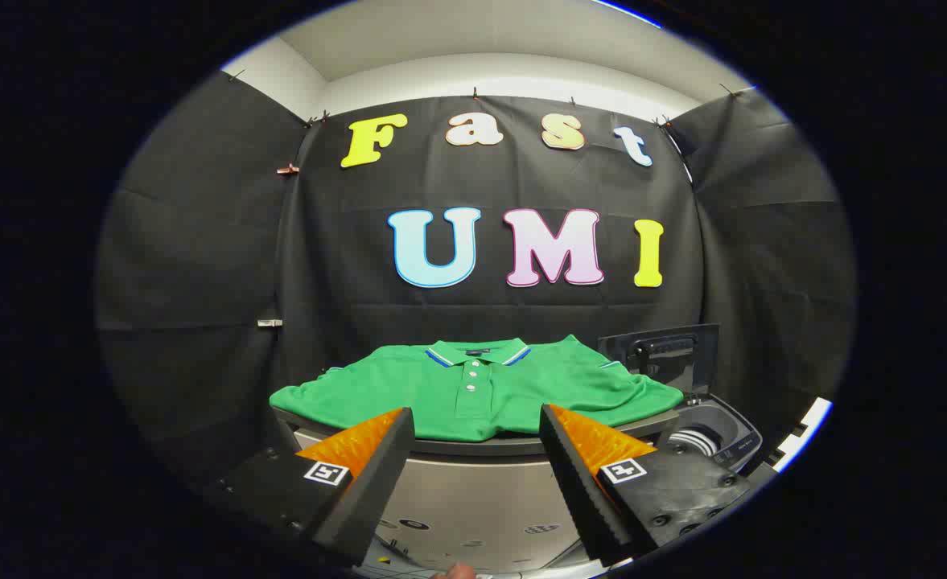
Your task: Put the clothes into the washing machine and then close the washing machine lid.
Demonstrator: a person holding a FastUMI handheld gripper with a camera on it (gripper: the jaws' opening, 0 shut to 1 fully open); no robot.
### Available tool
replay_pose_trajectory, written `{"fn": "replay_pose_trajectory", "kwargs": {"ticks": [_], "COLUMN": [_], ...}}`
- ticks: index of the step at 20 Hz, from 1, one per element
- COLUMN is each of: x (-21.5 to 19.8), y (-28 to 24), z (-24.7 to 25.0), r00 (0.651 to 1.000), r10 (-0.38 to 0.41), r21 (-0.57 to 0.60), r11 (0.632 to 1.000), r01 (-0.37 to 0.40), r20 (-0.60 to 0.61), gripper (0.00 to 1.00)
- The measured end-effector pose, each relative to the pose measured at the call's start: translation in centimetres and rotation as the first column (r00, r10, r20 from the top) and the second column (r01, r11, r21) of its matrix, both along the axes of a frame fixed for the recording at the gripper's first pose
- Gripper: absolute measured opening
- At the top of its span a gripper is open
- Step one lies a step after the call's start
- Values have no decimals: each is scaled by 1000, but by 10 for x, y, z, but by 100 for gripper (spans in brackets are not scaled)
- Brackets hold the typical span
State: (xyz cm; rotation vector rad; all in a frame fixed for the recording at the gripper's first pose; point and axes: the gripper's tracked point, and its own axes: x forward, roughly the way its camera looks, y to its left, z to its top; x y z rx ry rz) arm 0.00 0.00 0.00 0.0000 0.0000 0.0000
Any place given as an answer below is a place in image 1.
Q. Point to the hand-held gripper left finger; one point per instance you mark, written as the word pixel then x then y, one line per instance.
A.
pixel 368 490

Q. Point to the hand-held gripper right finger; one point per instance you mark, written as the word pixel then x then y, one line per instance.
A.
pixel 582 490

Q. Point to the green polo shirt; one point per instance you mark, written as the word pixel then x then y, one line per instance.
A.
pixel 409 390

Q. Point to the grey washing machine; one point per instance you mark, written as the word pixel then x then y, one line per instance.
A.
pixel 730 438

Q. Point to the dark glass washing machine lid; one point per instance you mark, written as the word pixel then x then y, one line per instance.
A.
pixel 694 366

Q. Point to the white panel with black slots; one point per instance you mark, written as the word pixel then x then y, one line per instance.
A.
pixel 807 430

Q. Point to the black backdrop cloth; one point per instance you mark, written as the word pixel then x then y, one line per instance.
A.
pixel 199 265

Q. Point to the copper metal clip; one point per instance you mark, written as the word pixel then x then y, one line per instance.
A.
pixel 288 169

